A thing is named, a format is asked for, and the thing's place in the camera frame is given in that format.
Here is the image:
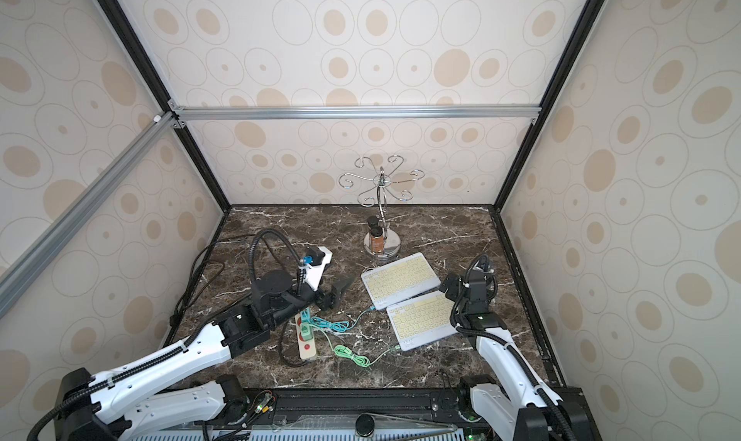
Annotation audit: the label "rear spice bottle black cap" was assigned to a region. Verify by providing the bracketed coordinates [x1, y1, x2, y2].
[367, 215, 382, 238]

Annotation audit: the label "aluminium frame bar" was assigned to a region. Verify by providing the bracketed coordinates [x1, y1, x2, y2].
[1, 111, 175, 316]
[174, 105, 541, 121]

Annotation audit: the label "left aluminium frame bar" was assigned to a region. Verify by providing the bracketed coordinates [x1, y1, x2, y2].
[1, 111, 175, 316]

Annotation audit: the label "beige power strip red sockets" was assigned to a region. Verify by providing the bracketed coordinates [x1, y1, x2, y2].
[296, 309, 318, 362]

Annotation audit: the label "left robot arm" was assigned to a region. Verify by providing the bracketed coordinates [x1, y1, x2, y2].
[27, 267, 354, 440]

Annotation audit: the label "orange spice bottle black cap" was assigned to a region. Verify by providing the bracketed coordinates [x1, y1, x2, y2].
[370, 226, 385, 255]

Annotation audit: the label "back aluminium frame bar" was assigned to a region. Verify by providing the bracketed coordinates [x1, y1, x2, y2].
[174, 105, 541, 121]

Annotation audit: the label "black round knob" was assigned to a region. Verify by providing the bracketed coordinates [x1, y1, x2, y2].
[354, 413, 376, 438]

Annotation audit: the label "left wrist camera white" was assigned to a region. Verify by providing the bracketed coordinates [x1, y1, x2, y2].
[298, 245, 333, 292]

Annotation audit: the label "black power strip cord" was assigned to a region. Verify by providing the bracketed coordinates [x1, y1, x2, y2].
[169, 233, 308, 368]

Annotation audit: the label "white keyboard yellow keys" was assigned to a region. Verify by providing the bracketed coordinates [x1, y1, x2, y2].
[361, 253, 441, 310]
[387, 292, 457, 351]

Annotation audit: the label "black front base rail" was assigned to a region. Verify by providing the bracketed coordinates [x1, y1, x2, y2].
[115, 386, 603, 441]

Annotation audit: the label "teal USB cable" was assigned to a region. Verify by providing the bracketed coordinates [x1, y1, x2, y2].
[300, 304, 377, 334]

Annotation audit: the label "chrome hook stand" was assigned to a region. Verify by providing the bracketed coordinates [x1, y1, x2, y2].
[337, 155, 426, 263]

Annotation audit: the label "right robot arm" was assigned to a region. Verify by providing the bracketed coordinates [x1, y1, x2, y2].
[440, 269, 598, 440]

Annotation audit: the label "green USB cable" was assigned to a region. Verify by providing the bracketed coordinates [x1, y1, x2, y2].
[315, 327, 401, 369]

